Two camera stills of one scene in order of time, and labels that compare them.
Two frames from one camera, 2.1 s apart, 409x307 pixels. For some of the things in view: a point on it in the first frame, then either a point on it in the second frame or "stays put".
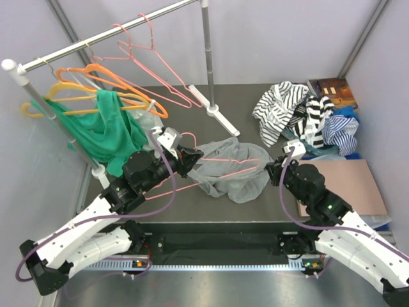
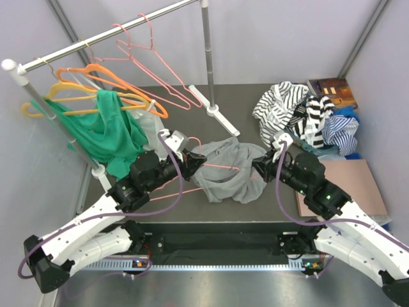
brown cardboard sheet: [351, 181] stays put
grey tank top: [229, 167] stays put
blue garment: [349, 111] stays put
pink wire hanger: [172, 191] to [231, 167]
